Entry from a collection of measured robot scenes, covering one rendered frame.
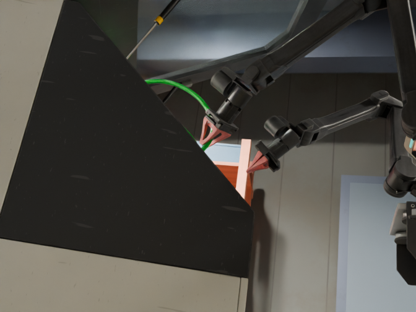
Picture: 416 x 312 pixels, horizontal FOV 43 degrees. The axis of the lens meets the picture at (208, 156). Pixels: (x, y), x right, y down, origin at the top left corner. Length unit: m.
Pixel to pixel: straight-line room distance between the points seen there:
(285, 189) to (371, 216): 0.70
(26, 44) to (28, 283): 0.61
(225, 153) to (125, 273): 2.66
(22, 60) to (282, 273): 3.06
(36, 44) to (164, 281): 0.69
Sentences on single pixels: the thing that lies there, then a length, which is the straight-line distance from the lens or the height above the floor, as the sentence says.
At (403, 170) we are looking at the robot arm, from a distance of 1.77.
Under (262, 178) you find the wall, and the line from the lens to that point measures 4.36.
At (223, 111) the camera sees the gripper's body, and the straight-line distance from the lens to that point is 1.52.
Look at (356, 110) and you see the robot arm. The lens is 1.97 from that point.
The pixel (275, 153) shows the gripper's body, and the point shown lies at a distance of 1.73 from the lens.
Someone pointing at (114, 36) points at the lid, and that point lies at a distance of 1.74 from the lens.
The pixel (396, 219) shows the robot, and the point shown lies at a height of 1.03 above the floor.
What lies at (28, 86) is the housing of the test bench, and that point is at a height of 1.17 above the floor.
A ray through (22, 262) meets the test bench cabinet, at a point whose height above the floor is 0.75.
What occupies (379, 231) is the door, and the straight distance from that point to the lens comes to 4.14.
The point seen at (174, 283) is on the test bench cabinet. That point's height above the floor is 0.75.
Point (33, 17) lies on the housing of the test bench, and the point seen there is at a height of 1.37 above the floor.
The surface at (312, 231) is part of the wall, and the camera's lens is 4.19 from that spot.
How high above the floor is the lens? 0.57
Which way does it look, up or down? 22 degrees up
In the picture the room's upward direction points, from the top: 8 degrees clockwise
